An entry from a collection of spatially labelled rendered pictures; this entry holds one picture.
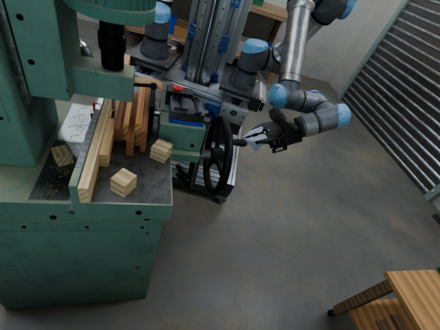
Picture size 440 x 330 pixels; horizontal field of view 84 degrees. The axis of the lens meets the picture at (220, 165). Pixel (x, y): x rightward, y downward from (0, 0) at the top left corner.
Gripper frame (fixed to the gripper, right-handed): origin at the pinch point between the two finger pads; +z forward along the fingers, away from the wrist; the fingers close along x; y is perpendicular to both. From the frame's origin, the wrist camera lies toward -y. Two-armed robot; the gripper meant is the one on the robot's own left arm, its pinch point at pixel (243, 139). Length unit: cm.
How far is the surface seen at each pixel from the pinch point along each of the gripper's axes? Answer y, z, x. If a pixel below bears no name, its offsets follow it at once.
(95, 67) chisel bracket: -36.1, 29.8, 0.2
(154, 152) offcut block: -16.1, 24.0, -11.9
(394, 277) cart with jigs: 73, -48, -36
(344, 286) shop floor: 129, -40, -24
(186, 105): -18.1, 13.3, 1.3
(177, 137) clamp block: -12.0, 18.9, -3.8
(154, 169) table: -13.7, 24.8, -15.8
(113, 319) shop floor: 59, 79, -29
